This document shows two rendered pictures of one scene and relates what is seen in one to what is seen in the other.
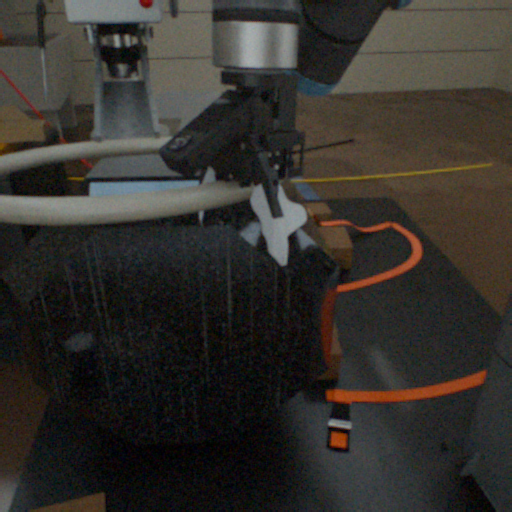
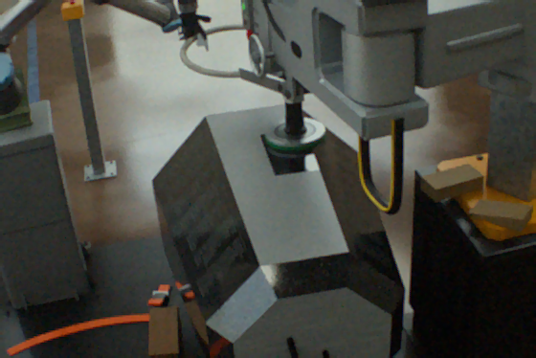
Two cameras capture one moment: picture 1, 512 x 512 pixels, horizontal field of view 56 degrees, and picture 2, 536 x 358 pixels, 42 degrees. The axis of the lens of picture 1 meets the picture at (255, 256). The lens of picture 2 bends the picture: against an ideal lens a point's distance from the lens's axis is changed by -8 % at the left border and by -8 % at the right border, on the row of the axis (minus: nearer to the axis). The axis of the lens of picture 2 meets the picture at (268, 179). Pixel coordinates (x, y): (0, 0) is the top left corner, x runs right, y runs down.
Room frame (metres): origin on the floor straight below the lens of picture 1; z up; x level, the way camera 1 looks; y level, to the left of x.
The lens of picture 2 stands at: (3.74, 0.07, 2.06)
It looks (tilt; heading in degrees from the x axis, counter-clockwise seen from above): 29 degrees down; 176
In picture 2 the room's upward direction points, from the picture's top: 5 degrees counter-clockwise
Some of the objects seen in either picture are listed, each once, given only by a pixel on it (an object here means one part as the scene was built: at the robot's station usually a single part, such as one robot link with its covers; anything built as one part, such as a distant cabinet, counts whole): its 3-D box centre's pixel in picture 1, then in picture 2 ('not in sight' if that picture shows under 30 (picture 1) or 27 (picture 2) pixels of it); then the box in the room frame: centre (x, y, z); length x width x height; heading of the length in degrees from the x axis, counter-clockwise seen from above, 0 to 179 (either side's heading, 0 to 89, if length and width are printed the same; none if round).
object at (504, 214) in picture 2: (12, 117); (501, 210); (1.88, 0.94, 0.80); 0.20 x 0.10 x 0.05; 45
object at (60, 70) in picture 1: (32, 92); not in sight; (4.44, 1.98, 0.43); 1.30 x 0.62 x 0.86; 12
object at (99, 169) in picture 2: not in sight; (85, 90); (-0.25, -0.67, 0.54); 0.20 x 0.20 x 1.09; 6
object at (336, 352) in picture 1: (318, 339); (166, 340); (1.44, -0.24, 0.07); 0.30 x 0.12 x 0.12; 0
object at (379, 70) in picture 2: not in sight; (378, 57); (1.98, 0.50, 1.39); 0.19 x 0.19 x 0.20
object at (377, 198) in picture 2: not in sight; (379, 157); (1.98, 0.50, 1.10); 0.23 x 0.03 x 0.32; 14
